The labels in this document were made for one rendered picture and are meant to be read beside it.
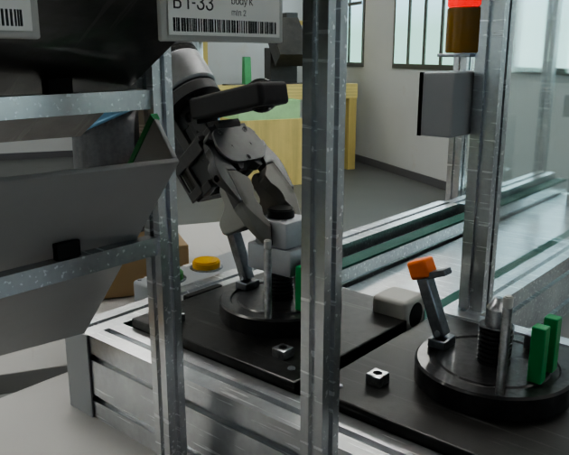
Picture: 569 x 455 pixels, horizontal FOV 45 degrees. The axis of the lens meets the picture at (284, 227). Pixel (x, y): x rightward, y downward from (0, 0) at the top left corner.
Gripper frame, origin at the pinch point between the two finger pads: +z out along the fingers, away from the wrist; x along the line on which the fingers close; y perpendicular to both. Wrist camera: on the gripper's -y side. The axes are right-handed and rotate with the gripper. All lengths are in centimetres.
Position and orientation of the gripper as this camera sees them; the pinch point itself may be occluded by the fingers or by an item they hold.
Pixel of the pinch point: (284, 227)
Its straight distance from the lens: 75.1
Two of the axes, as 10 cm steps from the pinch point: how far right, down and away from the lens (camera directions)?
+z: 5.1, 8.3, -2.3
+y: -5.7, 5.2, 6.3
